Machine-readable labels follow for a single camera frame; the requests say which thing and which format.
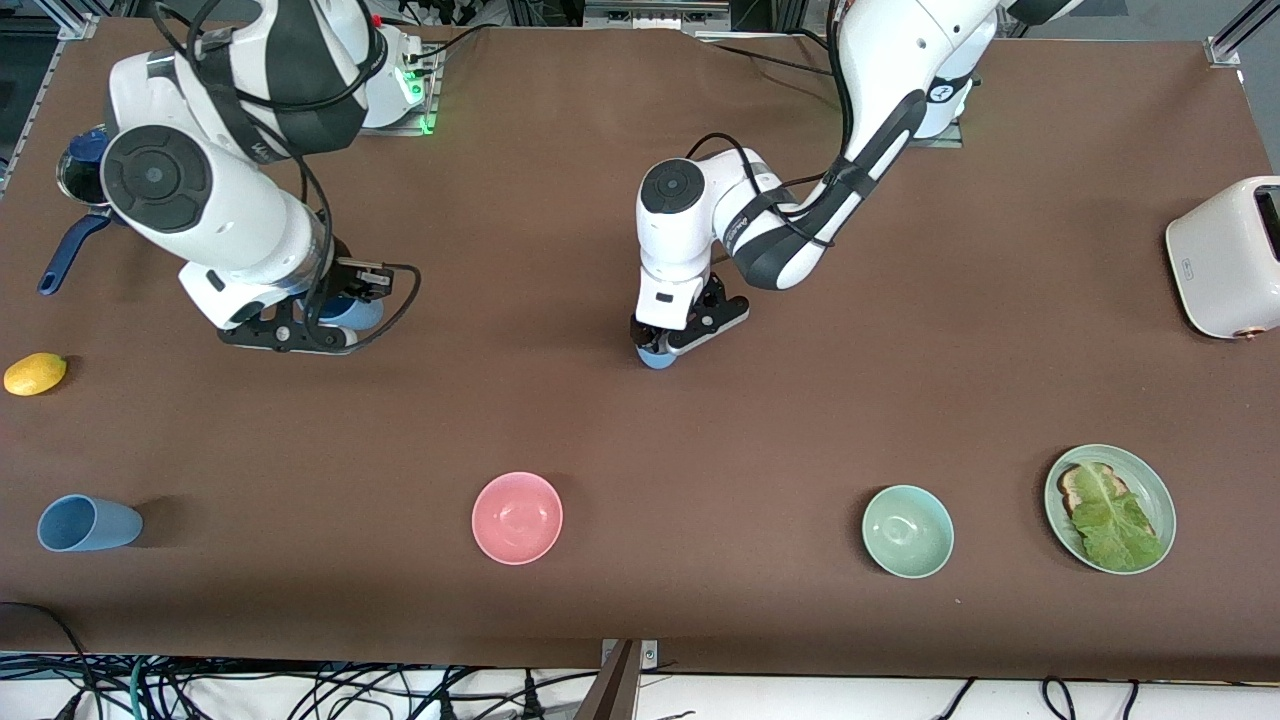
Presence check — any black base cable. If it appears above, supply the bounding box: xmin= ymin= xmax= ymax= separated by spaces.
xmin=405 ymin=22 xmax=501 ymax=63
xmin=700 ymin=36 xmax=836 ymax=79

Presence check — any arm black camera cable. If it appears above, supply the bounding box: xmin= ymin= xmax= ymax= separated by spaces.
xmin=150 ymin=0 xmax=422 ymax=349
xmin=685 ymin=0 xmax=856 ymax=216

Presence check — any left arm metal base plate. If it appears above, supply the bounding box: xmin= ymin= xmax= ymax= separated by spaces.
xmin=905 ymin=118 xmax=966 ymax=149

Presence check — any yellow lemon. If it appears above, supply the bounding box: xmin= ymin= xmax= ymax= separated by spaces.
xmin=3 ymin=352 xmax=68 ymax=397

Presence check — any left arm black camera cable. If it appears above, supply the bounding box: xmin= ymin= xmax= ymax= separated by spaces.
xmin=685 ymin=0 xmax=856 ymax=216

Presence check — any aluminium frame corner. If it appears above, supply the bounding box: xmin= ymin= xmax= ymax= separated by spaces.
xmin=1205 ymin=0 xmax=1280 ymax=69
xmin=55 ymin=0 xmax=101 ymax=41

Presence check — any grey camera pole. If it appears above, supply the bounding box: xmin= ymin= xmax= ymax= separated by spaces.
xmin=573 ymin=640 xmax=641 ymax=720

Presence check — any green plate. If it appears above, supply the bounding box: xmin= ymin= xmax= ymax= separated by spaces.
xmin=1044 ymin=444 xmax=1178 ymax=576

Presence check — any dark blue saucepan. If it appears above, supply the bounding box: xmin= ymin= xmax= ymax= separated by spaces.
xmin=38 ymin=125 xmax=116 ymax=297

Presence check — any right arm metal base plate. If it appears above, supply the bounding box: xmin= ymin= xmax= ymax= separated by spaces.
xmin=362 ymin=45 xmax=441 ymax=136

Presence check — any white toaster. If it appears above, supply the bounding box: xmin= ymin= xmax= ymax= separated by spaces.
xmin=1165 ymin=176 xmax=1280 ymax=341

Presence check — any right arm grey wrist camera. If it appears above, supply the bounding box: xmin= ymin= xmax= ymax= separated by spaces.
xmin=218 ymin=318 xmax=362 ymax=355

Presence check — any pink bowl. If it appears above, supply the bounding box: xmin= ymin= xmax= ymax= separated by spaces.
xmin=471 ymin=471 xmax=564 ymax=566

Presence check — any mint green bowl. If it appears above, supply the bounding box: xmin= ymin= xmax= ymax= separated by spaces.
xmin=861 ymin=484 xmax=956 ymax=580

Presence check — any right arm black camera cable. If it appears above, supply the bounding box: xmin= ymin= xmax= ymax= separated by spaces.
xmin=150 ymin=0 xmax=422 ymax=349

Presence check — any grey power strip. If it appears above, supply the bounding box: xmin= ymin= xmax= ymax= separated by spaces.
xmin=583 ymin=0 xmax=733 ymax=33

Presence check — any toast slice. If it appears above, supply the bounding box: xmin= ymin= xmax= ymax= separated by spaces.
xmin=1057 ymin=462 xmax=1161 ymax=546

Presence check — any green lettuce leaf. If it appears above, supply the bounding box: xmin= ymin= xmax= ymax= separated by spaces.
xmin=1072 ymin=463 xmax=1166 ymax=573

